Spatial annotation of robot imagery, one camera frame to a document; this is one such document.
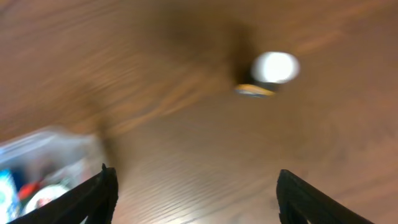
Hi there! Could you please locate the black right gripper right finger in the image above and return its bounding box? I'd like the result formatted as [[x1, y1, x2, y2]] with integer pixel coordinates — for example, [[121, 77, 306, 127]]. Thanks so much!
[[276, 169, 373, 224]]

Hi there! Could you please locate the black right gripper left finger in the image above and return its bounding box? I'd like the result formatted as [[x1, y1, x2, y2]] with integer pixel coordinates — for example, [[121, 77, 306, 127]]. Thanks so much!
[[11, 164, 119, 224]]

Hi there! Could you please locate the blue fever medicine box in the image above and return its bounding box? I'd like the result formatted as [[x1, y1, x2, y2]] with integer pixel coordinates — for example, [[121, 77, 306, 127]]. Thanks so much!
[[0, 169, 20, 224]]

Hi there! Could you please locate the dark bottle white cap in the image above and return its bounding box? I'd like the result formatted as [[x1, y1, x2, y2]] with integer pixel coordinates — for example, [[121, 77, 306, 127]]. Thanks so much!
[[235, 52, 300, 98]]

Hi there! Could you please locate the red medicine box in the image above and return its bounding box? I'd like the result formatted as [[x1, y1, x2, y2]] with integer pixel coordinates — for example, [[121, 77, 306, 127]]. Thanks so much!
[[18, 182, 41, 201]]

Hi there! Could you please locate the clear plastic container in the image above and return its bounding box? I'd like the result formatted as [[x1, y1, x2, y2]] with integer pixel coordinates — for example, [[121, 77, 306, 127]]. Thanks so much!
[[1, 128, 108, 217]]

